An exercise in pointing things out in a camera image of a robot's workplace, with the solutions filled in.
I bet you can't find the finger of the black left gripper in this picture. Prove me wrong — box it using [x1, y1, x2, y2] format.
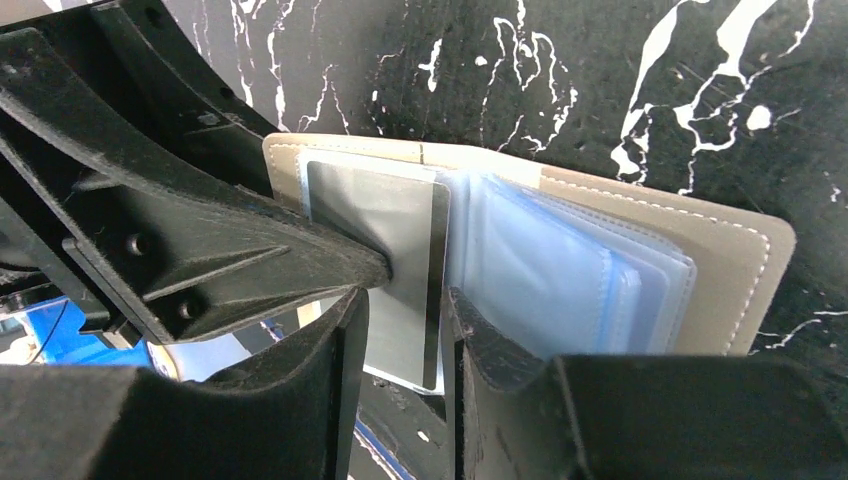
[1, 26, 389, 345]
[90, 1, 276, 196]

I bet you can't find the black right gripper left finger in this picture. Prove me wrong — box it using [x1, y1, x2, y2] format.
[1, 288, 369, 479]

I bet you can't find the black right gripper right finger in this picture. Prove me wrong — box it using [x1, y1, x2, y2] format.
[442, 288, 847, 479]

